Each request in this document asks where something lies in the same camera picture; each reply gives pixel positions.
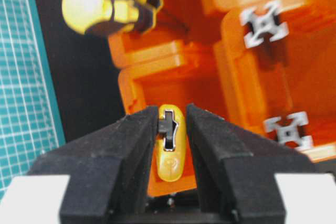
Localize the yellow utility cutter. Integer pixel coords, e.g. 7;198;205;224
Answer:
156;104;187;182

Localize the large yellow black screwdriver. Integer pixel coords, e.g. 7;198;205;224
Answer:
61;0;187;37

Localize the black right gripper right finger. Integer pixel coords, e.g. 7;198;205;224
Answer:
186;104;315;223

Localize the green cutting mat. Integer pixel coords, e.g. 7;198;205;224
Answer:
1;0;65;195

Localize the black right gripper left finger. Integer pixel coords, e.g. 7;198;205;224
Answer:
28;106;159;223

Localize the orange bin top left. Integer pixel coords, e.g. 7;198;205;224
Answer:
218;8;335;163

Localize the orange bin top right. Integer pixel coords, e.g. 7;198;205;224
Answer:
117;42;266;197

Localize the orange bin middle right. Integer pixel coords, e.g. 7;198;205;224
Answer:
108;0;222;69

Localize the silver aluminium extrusion profile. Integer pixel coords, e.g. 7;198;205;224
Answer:
239;0;289;48

